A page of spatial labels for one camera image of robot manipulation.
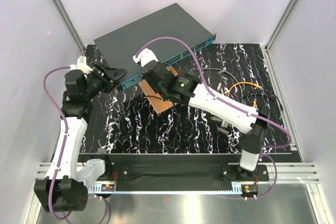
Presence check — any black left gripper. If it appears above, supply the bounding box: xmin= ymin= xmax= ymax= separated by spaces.
xmin=85 ymin=61 xmax=128 ymax=99

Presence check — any black ethernet cable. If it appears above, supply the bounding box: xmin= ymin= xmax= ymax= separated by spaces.
xmin=121 ymin=66 xmax=284 ymax=154

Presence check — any yellow ethernet cable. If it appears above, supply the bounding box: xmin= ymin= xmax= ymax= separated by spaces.
xmin=227 ymin=82 xmax=263 ymax=108

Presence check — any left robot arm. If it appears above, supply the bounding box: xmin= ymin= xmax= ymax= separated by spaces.
xmin=34 ymin=57 xmax=127 ymax=219

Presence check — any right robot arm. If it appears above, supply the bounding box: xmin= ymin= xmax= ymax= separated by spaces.
xmin=141 ymin=60 xmax=268 ymax=180

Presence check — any wooden board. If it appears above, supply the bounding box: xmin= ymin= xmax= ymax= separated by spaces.
xmin=138 ymin=80 xmax=173 ymax=115

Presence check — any silver transceiver module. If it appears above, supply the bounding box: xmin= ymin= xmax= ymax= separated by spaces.
xmin=217 ymin=127 xmax=228 ymax=135

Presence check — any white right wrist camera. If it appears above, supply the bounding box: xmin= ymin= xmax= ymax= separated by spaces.
xmin=132 ymin=48 xmax=158 ymax=68

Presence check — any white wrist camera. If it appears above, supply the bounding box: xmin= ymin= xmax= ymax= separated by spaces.
xmin=132 ymin=48 xmax=158 ymax=68
xmin=70 ymin=56 xmax=93 ymax=75

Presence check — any teal network switch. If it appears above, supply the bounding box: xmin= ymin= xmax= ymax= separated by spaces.
xmin=94 ymin=3 xmax=216 ymax=90

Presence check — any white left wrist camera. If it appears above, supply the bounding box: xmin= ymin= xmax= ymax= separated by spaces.
xmin=70 ymin=56 xmax=93 ymax=75

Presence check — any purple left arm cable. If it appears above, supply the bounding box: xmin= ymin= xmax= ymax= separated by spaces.
xmin=43 ymin=65 xmax=112 ymax=223

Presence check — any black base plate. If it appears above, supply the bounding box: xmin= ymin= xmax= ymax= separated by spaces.
xmin=101 ymin=154 xmax=269 ymax=194

